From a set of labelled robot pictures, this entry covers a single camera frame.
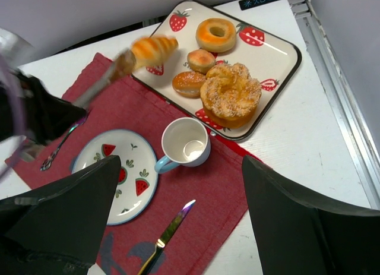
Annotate iridescent table knife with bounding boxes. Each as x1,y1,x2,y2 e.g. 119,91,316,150
138,200,196,275

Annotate sugared cream bun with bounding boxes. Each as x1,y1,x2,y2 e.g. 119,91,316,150
172,71,206,98

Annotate croissant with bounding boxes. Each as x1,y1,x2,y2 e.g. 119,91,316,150
131,36,178,70

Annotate metal serving tongs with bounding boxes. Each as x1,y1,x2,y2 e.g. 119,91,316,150
72,49,136,109

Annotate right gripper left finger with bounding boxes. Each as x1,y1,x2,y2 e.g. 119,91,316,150
1,156,121,265

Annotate light blue mug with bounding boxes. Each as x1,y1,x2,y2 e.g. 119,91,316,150
154,117,211,174

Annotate iridescent fork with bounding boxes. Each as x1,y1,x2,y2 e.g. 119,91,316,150
40,112,89,171

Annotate watermelon pattern plate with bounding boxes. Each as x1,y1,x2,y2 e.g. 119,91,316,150
72,129,158,226

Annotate aluminium table rail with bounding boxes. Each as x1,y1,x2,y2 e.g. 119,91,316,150
288,0,379,209

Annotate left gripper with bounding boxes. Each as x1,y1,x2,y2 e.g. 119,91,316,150
8,71,87,144

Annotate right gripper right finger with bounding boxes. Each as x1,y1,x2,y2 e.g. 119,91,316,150
242,156,379,274

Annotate glazed ring donut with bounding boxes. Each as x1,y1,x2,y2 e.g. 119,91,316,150
195,18,237,53

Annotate large sesame flower bread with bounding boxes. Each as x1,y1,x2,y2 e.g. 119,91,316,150
200,63,262,129

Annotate strawberry pattern tray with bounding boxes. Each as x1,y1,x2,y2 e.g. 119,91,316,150
132,0,302,141

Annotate small round bun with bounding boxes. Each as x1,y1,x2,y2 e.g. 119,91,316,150
187,49,216,74

